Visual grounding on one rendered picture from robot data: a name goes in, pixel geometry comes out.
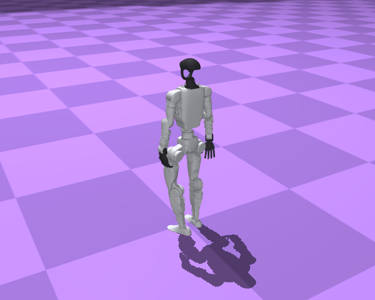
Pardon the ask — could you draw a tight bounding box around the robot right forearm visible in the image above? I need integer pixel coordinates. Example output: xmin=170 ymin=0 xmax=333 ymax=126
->
xmin=204 ymin=115 xmax=213 ymax=139

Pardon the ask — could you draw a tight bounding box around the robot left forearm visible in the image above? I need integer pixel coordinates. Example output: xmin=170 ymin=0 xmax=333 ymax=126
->
xmin=158 ymin=119 xmax=171 ymax=154

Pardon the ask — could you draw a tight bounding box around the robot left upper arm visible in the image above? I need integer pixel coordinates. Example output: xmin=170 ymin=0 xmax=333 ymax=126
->
xmin=165 ymin=89 xmax=181 ymax=128

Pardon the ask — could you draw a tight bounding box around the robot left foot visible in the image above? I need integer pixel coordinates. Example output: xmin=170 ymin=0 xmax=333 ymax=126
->
xmin=167 ymin=225 xmax=191 ymax=236

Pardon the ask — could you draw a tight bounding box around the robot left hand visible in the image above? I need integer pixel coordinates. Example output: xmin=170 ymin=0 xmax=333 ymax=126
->
xmin=159 ymin=148 xmax=173 ymax=168

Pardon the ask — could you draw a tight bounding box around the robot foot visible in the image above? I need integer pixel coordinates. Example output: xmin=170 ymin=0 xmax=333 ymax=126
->
xmin=167 ymin=225 xmax=191 ymax=236
xmin=184 ymin=214 xmax=202 ymax=228

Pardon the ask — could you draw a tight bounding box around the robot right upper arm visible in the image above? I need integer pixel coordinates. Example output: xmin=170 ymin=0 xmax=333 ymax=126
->
xmin=202 ymin=86 xmax=213 ymax=119

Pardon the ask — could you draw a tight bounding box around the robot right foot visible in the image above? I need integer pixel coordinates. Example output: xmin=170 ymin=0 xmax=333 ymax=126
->
xmin=184 ymin=214 xmax=202 ymax=228

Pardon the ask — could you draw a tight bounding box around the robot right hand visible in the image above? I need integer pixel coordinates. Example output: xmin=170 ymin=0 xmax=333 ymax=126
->
xmin=202 ymin=133 xmax=215 ymax=159

